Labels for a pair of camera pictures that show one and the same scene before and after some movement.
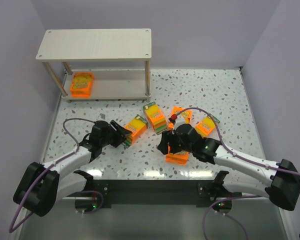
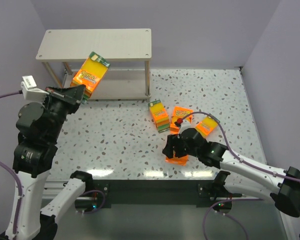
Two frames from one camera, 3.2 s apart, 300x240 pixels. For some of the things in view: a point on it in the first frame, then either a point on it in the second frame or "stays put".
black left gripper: x=117 y=135 to x=64 y=96
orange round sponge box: x=179 y=158 stays put
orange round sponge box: x=186 y=115 stays put
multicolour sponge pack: x=207 y=127 stays put
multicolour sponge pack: x=137 y=126 to x=90 y=74
